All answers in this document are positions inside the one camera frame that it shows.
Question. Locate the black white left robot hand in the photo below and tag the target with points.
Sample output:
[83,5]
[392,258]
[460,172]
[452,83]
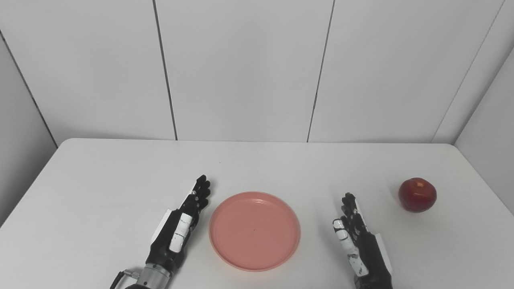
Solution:
[164,241]

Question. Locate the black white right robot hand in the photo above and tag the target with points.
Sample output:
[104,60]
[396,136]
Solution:
[373,261]

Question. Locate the red apple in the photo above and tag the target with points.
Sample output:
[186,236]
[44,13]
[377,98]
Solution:
[417,195]

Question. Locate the pink round plate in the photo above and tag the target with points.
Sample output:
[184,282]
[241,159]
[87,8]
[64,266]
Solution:
[255,230]

